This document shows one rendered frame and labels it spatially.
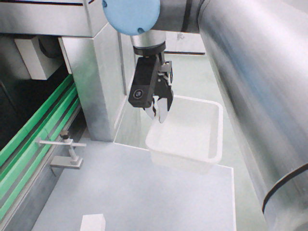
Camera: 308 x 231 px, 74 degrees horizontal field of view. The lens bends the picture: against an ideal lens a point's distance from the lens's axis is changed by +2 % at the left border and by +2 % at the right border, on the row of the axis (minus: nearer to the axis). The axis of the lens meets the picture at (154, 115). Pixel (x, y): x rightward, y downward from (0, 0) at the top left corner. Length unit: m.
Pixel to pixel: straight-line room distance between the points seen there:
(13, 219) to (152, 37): 0.63
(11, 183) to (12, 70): 0.46
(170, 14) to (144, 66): 0.17
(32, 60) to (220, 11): 0.89
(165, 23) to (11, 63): 0.78
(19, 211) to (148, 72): 0.56
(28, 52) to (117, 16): 0.75
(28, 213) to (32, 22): 0.60
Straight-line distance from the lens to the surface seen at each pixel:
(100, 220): 0.73
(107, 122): 0.90
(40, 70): 1.03
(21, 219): 0.79
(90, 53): 0.74
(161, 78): 0.46
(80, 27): 0.72
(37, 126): 0.92
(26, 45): 1.00
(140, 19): 0.29
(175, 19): 0.31
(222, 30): 0.18
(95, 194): 0.84
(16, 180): 0.76
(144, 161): 0.90
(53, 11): 0.74
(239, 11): 0.19
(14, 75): 1.01
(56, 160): 0.84
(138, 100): 0.41
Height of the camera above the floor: 1.47
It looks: 40 degrees down
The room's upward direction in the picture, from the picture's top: straight up
